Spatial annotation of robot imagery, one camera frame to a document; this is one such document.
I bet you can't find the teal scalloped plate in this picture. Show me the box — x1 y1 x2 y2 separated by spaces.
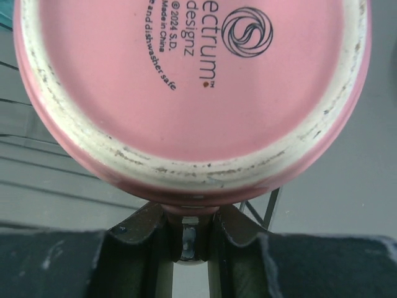
0 0 14 30

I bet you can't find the pink patterned mug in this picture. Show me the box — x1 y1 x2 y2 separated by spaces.
12 0 372 263

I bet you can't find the black wire dish rack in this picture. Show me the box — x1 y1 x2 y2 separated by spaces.
0 9 285 232

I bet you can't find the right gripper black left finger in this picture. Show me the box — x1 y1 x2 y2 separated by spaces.
1 203 169 297

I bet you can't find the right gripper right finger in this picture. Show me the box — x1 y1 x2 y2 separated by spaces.
208 205 396 297

